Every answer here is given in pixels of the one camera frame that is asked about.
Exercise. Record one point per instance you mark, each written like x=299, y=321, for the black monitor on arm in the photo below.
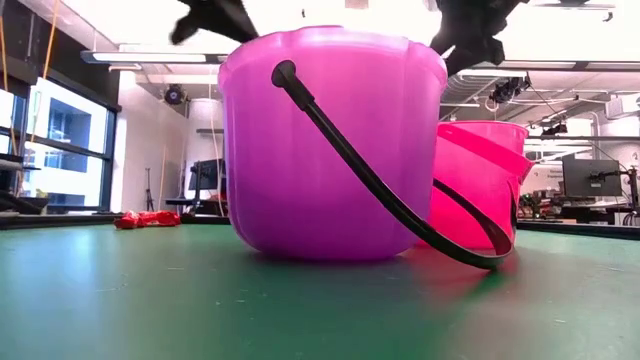
x=591, y=177

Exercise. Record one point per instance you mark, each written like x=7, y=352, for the red candy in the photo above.
x=161, y=218
x=127, y=220

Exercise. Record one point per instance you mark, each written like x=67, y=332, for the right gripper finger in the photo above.
x=477, y=52
x=444, y=42

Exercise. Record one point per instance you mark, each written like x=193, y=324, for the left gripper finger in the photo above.
x=187, y=22

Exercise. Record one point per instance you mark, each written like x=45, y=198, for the black framed window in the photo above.
x=70, y=125

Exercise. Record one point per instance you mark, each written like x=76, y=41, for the black monitor stand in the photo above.
x=634, y=187

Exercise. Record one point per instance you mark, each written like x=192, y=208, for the white ceiling unit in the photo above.
x=622, y=106

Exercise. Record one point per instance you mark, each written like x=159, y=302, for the black ceiling-mounted camera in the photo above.
x=554, y=129
x=507, y=90

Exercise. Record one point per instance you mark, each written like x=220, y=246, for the dark office desk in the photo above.
x=590, y=210

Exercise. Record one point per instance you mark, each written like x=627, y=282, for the dark furniture piece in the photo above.
x=32, y=205

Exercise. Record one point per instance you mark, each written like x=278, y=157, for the green table mat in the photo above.
x=150, y=300

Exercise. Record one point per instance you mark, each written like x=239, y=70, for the black aluminium table frame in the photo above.
x=60, y=220

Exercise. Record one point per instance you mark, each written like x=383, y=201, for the dark monitor on stand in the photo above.
x=206, y=175

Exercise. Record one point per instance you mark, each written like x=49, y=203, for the pink plastic halloween bucket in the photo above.
x=475, y=165

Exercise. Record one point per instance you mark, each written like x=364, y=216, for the long ceiling light bar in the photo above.
x=150, y=57

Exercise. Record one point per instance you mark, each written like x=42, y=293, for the round black ceiling camera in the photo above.
x=174, y=94

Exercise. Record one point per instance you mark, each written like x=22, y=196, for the dark monitor desk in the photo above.
x=200, y=205

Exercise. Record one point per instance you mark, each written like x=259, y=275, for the black tripod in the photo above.
x=148, y=192

